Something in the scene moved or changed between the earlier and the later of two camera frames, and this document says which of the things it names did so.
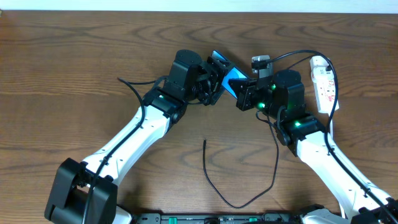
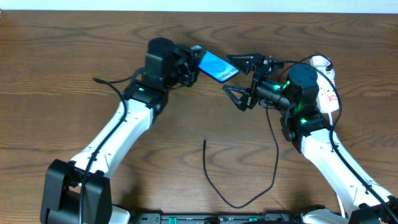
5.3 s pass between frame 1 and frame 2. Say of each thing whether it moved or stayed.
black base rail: stayed
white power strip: stayed
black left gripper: moved
